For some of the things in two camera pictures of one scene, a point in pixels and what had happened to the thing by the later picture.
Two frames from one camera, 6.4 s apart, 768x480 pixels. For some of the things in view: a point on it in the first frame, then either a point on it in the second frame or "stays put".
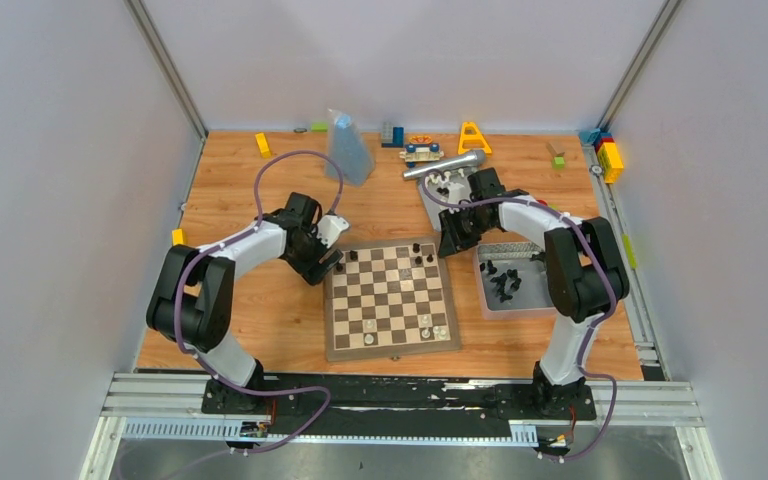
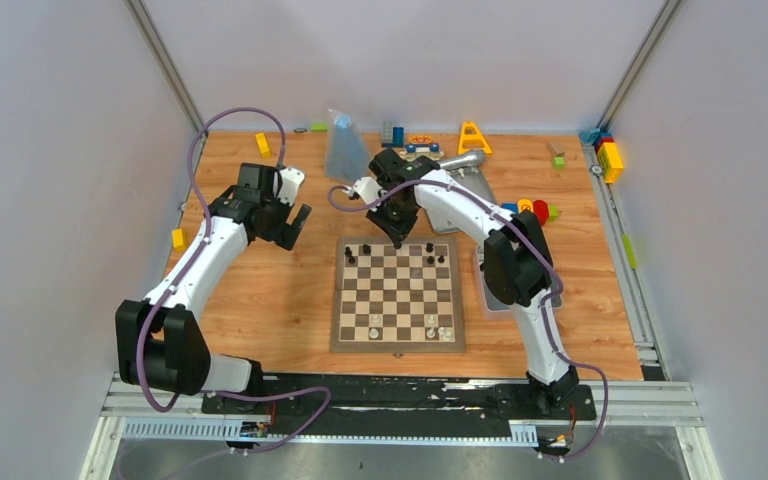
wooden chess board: (389, 298) stays put
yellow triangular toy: (471, 137) stays put
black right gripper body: (463, 227) → (397, 218)
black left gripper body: (314, 254) → (277, 221)
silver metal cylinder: (467, 161) stays put
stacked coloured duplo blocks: (608, 152) stays put
